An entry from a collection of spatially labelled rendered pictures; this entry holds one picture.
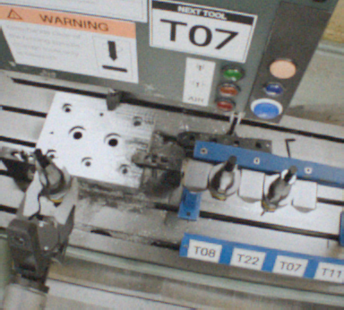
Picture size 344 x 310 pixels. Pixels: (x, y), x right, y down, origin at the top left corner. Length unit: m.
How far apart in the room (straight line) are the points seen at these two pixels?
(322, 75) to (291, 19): 1.50
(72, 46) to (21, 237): 0.33
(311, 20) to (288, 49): 0.05
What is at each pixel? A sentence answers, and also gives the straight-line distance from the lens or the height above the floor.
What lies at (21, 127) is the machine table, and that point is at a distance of 1.35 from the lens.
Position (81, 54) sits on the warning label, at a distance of 0.51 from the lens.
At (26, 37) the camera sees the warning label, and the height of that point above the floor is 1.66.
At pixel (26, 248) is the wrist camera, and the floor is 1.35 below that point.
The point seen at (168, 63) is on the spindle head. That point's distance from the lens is 0.49.
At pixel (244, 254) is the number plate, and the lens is 1.14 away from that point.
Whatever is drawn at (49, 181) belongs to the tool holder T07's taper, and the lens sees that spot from 0.77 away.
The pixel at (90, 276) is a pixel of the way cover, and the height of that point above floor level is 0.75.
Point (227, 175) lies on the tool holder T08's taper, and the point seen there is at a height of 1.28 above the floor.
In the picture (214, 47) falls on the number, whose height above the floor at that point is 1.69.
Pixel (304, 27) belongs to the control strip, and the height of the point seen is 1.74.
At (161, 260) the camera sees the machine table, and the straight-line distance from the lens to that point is 1.16.
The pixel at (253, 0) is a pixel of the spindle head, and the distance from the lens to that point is 0.40.
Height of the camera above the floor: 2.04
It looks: 62 degrees down
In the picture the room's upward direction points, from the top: 4 degrees clockwise
